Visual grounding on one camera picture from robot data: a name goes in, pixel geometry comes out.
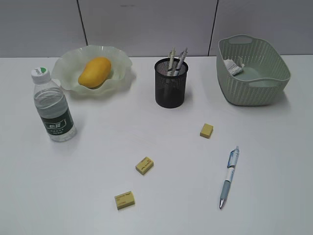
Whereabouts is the yellow eraser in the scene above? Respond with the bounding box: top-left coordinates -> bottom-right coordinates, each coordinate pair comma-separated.
114,191 -> 135,210
200,123 -> 213,139
135,157 -> 154,175

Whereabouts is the beige grip white pen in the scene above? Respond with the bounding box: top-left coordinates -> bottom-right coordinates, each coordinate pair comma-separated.
167,47 -> 176,76

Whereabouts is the grey grip black-clip pen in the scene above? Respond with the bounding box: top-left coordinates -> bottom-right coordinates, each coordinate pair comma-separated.
173,48 -> 188,76

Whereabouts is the yellow mango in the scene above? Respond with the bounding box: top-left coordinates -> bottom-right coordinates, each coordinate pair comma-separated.
78,57 -> 112,89

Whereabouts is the blue grip clear pen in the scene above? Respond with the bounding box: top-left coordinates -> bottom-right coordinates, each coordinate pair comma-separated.
219,146 -> 240,210

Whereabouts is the waste paper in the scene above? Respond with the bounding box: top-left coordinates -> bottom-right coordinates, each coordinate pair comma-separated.
224,56 -> 245,76

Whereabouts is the clear bottle green label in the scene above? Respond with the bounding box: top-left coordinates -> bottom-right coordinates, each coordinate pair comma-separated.
31,67 -> 76,142

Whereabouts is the black mesh pen holder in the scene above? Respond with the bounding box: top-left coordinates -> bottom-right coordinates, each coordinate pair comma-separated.
155,58 -> 189,109

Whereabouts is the yellow eraser front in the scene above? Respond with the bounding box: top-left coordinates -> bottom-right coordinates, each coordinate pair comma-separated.
114,191 -> 135,210

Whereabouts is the frosted green glass plate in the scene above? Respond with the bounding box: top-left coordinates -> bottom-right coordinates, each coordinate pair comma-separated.
51,45 -> 132,96

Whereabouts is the pale green woven basket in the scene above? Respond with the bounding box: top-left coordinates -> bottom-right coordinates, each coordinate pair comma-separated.
216,34 -> 291,106

